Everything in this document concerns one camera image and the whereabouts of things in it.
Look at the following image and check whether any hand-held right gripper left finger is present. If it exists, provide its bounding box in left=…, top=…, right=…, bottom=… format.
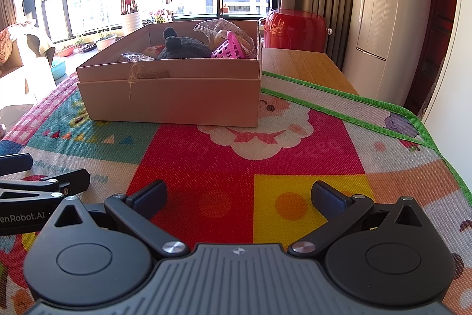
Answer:
left=55, top=179, right=189, bottom=259

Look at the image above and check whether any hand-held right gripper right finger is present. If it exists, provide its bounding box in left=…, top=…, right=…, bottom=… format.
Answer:
left=289, top=181, right=425, bottom=259

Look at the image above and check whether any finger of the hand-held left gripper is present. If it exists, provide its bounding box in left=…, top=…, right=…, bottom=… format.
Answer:
left=0, top=153, right=34, bottom=177
left=0, top=168, right=91, bottom=201

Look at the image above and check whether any pink cardboard box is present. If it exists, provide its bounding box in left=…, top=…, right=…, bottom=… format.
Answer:
left=76, top=19, right=263, bottom=128

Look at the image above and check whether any dark grey plush toy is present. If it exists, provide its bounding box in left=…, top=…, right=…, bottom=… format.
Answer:
left=156, top=26, right=213, bottom=60

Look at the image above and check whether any pink plastic toy basket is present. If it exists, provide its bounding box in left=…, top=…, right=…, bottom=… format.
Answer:
left=210, top=30, right=247, bottom=59

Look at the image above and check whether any clear bag of bread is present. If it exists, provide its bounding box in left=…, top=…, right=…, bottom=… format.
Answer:
left=194, top=19, right=258, bottom=59

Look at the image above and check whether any colourful printed play mat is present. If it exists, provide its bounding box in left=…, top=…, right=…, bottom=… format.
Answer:
left=0, top=69, right=472, bottom=315

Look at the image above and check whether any open brown cardboard box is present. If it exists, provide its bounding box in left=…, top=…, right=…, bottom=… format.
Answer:
left=0, top=34, right=57, bottom=110

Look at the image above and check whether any teal plastic basin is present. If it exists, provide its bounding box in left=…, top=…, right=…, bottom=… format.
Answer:
left=49, top=58, right=68, bottom=81

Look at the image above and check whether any small planter with sprouts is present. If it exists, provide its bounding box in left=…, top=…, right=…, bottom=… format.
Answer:
left=55, top=43, right=76, bottom=58
left=95, top=30, right=118, bottom=50

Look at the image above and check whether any red round stool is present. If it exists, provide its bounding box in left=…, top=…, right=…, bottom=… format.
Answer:
left=263, top=8, right=335, bottom=53

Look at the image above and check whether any small flowering plant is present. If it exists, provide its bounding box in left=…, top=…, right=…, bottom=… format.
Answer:
left=145, top=7, right=175, bottom=24

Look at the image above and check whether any white standing air conditioner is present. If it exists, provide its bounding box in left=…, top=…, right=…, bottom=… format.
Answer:
left=341, top=0, right=461, bottom=116

